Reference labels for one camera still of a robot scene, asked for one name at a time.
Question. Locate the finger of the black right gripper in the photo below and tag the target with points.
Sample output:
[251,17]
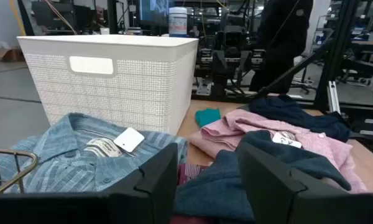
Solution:
[219,67]
[245,63]

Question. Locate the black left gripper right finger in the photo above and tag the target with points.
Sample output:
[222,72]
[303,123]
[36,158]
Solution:
[276,196]

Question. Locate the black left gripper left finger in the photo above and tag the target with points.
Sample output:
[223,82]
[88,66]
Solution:
[155,186]

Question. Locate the maroon cloth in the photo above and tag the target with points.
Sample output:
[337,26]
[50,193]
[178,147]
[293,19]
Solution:
[189,174]

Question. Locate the dark blue sweater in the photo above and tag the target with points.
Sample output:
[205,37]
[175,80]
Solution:
[298,161]

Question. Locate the small teal cloth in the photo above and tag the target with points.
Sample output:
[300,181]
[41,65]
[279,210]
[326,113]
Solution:
[207,116]

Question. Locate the blue towel cloth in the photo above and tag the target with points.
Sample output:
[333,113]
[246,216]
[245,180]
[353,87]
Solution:
[211,193]

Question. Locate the pink shirt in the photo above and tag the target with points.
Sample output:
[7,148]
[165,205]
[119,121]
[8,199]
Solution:
[236,127]

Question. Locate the small navy cloth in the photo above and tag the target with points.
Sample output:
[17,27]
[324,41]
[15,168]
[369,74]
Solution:
[286,113]

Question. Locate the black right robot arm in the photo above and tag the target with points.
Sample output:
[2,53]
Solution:
[233,18]

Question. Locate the person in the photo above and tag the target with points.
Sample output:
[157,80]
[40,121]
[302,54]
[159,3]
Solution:
[283,34]

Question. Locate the white blue round canister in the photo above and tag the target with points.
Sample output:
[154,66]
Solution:
[177,21]

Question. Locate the office chair base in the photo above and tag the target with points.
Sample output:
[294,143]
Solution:
[304,82]

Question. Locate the black computer monitor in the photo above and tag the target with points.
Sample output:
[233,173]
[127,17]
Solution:
[153,11]

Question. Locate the blue striped folded shirt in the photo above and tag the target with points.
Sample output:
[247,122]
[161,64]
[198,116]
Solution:
[65,165]

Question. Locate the white plastic storage basket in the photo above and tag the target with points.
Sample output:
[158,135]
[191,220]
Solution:
[127,96]

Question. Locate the black aluminium table frame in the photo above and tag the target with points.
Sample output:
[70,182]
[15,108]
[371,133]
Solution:
[338,46]

